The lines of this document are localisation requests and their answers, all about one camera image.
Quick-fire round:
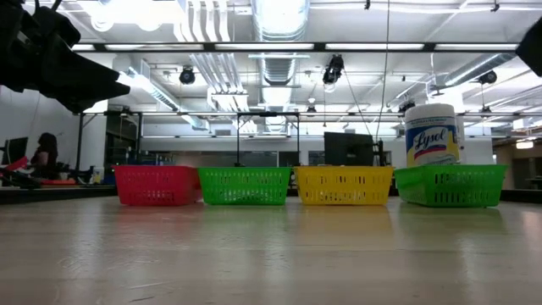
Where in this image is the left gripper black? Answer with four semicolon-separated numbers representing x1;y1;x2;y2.
0;32;131;114

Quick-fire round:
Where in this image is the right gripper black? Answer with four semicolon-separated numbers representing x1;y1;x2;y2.
515;16;542;78

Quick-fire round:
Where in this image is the dark shelf unit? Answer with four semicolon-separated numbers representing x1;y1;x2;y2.
104;114;143;167

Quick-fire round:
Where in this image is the person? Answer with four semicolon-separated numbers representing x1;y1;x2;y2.
28;132;59;181

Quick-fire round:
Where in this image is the dark small monitor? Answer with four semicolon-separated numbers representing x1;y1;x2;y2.
0;136;29;165

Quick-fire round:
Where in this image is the red object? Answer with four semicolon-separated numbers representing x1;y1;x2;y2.
2;155;30;172

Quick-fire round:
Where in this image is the red plastic basket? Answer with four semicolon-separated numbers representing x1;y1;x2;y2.
113;164;203;208

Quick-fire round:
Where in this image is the black overhead rig beam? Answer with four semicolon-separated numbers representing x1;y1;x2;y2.
71;41;520;54

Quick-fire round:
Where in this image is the Lysol wipes canister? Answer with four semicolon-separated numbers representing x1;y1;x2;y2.
404;103;462;167

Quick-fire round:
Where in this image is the green plastic basket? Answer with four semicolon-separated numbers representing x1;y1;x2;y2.
393;164;508;208
197;166;292;207

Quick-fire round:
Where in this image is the black monitor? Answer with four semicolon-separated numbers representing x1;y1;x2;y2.
324;131;375;167

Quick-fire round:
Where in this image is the yellow plastic basket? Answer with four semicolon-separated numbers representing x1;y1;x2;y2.
292;164;395;207

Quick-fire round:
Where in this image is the black ceiling-hung camera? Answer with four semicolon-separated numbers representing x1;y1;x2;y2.
178;65;196;86
478;69;499;86

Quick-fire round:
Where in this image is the black background table frame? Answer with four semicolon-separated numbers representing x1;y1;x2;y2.
71;110;145;184
235;111;301;167

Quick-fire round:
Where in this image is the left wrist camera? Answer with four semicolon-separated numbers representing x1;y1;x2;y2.
31;4;81;48

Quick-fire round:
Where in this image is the silver ceiling air duct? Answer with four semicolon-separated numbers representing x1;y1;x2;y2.
249;0;312;86

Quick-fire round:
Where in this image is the black overhead rig camera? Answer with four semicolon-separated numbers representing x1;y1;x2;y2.
322;53;346;86

